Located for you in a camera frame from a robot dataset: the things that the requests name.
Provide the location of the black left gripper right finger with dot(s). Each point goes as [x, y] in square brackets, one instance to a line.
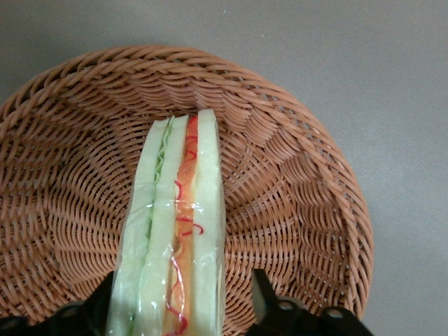
[297, 322]

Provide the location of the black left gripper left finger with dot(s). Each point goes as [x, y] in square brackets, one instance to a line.
[70, 322]

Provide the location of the triangle sandwich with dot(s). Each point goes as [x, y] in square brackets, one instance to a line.
[206, 196]

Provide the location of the brown round wicker basket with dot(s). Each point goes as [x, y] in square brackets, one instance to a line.
[70, 175]

